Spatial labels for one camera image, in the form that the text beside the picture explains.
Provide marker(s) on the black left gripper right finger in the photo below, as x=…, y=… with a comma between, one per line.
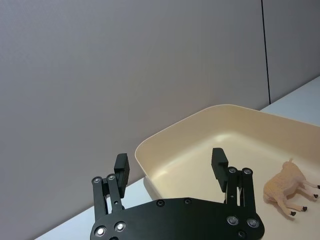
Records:
x=243, y=190

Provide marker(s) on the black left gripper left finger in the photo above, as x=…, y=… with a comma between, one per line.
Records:
x=103, y=197

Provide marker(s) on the tan toy sheep figure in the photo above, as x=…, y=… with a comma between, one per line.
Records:
x=282, y=182

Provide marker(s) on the cream plastic tray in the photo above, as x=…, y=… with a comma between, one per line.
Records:
x=200, y=140

